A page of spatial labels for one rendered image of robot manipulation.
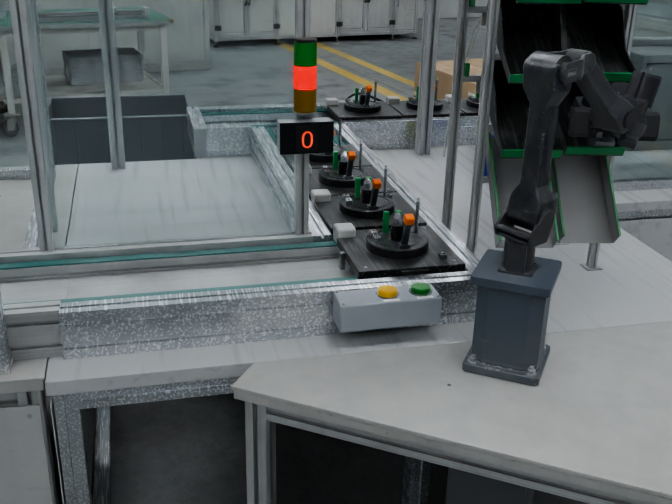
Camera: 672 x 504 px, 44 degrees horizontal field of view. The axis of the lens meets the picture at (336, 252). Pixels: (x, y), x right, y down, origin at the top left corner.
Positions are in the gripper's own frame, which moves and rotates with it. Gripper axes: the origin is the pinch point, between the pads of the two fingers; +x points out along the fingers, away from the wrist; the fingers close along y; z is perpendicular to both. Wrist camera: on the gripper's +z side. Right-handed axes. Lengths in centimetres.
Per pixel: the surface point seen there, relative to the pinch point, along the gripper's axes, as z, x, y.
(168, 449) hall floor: -113, 81, 108
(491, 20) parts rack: 20.3, -1.2, 26.8
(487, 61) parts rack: 11.9, 0.9, 26.6
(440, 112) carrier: 3, 133, 20
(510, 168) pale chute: -11.1, 9.7, 17.8
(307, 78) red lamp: 6, -1, 65
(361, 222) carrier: -26, 18, 51
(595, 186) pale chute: -14.1, 10.6, -2.5
